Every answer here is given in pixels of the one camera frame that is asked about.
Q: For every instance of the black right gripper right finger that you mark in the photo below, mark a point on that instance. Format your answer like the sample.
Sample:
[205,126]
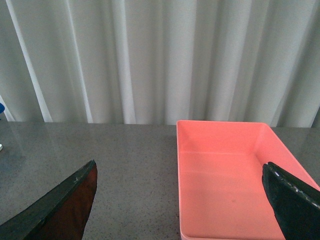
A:
[296,204]

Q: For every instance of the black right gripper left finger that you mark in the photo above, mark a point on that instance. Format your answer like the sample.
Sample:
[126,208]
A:
[61,214]

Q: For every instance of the blue microfiber cloth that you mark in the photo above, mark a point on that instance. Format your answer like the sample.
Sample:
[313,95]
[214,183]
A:
[2,108]

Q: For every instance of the pink plastic tray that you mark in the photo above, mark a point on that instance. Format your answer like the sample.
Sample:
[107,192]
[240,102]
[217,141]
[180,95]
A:
[220,168]

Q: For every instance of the white pleated curtain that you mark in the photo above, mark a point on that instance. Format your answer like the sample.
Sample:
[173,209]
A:
[160,61]

